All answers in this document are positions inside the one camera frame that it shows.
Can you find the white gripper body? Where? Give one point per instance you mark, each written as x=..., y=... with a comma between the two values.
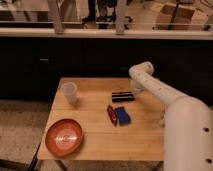
x=136, y=87

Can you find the black striped eraser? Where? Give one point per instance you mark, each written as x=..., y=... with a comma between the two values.
x=122, y=96

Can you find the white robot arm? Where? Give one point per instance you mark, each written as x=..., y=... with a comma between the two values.
x=188, y=131

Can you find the blue rectangular block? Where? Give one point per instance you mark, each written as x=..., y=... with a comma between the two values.
x=123, y=116

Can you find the red pocket tool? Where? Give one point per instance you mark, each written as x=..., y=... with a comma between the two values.
x=112, y=114

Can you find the clear plastic cup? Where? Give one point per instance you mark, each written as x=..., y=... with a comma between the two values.
x=69, y=90

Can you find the cardboard box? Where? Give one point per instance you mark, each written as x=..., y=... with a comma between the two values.
x=174, y=17

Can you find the orange red bowl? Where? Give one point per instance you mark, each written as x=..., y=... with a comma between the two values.
x=64, y=137

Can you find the black table leg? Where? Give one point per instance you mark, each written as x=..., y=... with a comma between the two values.
x=34, y=160

